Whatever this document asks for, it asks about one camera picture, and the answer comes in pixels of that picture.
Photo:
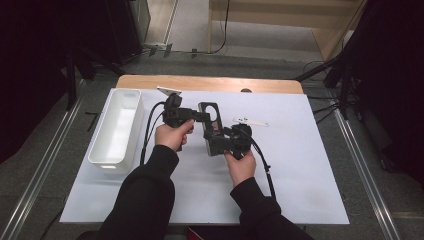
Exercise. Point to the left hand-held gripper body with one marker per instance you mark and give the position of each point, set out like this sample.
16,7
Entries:
175,115

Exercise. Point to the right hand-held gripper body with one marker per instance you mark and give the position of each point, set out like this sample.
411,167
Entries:
238,140

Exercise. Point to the white plastic bin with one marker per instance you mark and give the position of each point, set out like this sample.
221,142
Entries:
116,133

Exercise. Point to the person's left hand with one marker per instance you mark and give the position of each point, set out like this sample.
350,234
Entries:
171,136

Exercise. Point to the person's right hand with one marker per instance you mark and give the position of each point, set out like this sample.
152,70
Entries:
241,168

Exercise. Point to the small dark round object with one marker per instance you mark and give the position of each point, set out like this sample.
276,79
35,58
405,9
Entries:
246,90

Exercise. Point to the white table sheet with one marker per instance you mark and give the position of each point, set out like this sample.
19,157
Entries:
300,150

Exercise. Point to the red thing under table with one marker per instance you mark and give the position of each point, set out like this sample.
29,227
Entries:
195,235

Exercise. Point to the black curtain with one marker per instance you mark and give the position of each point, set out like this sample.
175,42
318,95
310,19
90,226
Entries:
393,66
26,66

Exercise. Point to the light wooden frame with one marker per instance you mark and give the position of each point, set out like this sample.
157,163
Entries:
266,15

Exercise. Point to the silver floor rail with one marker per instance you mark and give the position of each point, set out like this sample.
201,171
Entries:
366,176
36,176

